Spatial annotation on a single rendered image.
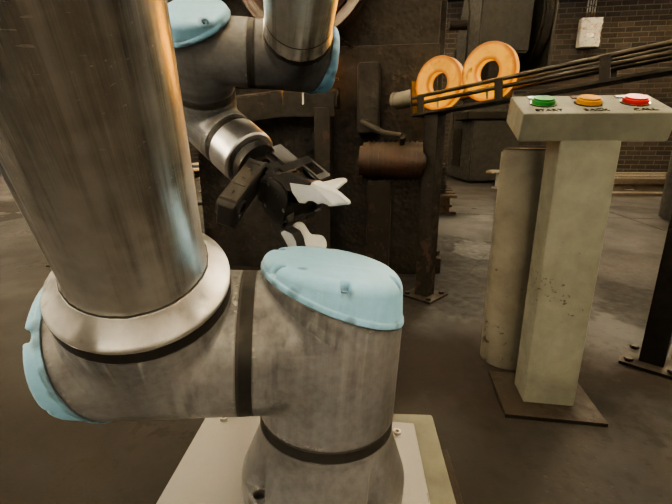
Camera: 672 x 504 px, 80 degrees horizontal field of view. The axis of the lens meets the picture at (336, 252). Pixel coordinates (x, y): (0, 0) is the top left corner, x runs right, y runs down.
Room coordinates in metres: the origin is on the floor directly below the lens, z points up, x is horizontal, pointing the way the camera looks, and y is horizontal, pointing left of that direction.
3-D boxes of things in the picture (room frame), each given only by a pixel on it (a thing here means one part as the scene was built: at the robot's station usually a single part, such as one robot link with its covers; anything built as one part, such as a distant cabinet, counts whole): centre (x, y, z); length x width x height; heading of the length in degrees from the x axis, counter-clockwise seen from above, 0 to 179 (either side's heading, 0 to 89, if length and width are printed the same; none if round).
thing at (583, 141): (0.76, -0.45, 0.31); 0.24 x 0.16 x 0.62; 81
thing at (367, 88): (1.56, -0.12, 0.68); 0.11 x 0.08 x 0.24; 171
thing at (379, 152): (1.40, -0.19, 0.27); 0.22 x 0.13 x 0.53; 81
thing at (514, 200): (0.92, -0.43, 0.26); 0.12 x 0.12 x 0.52
